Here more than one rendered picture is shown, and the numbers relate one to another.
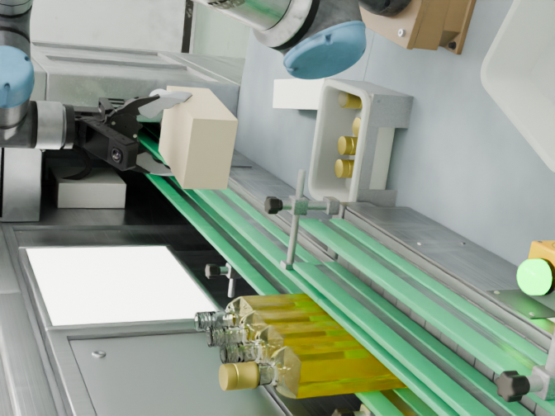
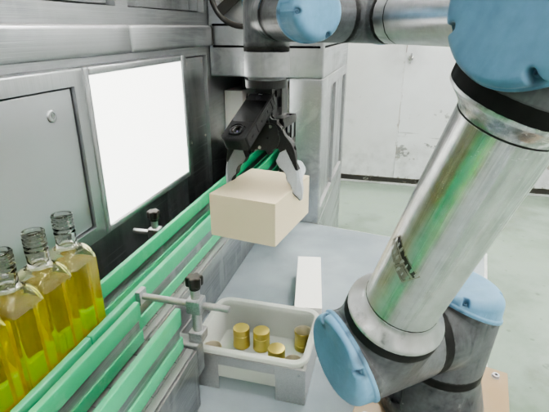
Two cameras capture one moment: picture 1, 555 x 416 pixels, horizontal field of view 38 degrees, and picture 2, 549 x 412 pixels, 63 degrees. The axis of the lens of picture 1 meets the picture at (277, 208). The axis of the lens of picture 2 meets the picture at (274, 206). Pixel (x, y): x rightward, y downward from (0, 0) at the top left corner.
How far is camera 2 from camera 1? 0.58 m
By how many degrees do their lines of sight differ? 3
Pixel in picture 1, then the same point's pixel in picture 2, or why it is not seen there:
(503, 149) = not seen: outside the picture
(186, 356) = (53, 198)
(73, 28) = (354, 107)
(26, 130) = (259, 41)
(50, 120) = (270, 64)
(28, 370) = (22, 45)
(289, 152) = (264, 268)
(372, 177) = (228, 366)
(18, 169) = not seen: hidden behind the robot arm
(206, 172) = (225, 216)
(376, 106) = (293, 373)
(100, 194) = not seen: hidden behind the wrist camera
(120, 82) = (316, 135)
